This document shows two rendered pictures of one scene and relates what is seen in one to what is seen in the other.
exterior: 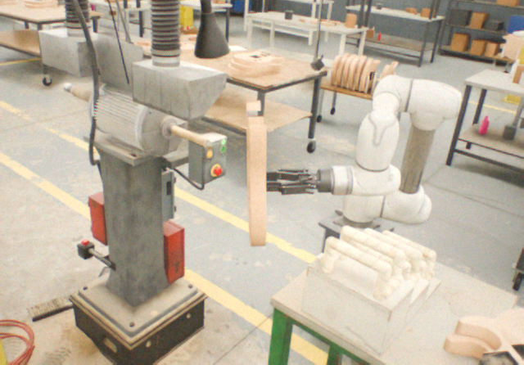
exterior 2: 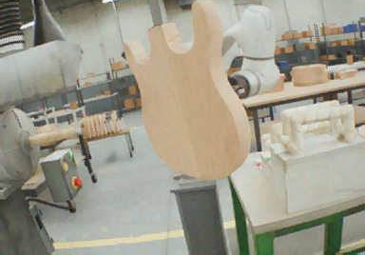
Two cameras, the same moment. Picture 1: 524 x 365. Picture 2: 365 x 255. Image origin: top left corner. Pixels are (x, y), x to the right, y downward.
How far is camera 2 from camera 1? 0.99 m
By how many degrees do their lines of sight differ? 36
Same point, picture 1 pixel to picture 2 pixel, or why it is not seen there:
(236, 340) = not seen: outside the picture
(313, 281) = (295, 172)
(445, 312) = not seen: hidden behind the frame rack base
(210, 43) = (49, 29)
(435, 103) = not seen: hidden behind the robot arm
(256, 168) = (214, 58)
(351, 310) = (337, 170)
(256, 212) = (238, 113)
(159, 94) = (16, 82)
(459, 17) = (124, 91)
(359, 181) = (263, 73)
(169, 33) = (13, 18)
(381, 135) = (269, 19)
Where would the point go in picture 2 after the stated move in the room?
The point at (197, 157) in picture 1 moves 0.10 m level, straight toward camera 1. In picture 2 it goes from (56, 174) to (64, 179)
